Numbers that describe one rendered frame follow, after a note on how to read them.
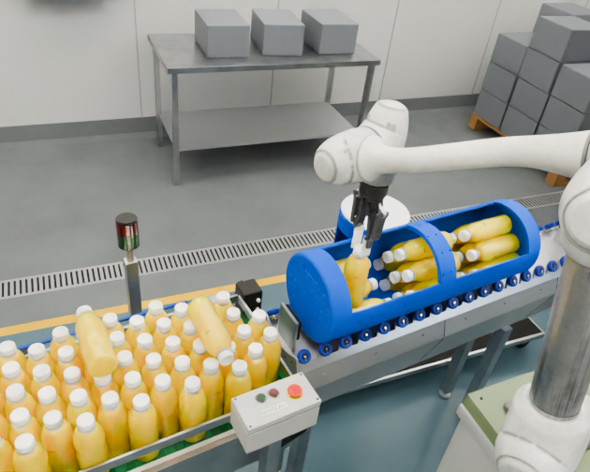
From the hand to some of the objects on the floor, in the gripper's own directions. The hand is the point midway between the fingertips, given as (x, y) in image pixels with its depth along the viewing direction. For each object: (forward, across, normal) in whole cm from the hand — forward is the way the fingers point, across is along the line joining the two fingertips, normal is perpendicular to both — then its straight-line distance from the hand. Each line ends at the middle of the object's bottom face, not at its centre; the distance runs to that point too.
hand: (361, 242), depth 154 cm
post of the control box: (+132, -23, +37) cm, 139 cm away
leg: (+132, -1, -88) cm, 159 cm away
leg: (+132, +13, -89) cm, 159 cm away
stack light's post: (+132, +42, +55) cm, 148 cm away
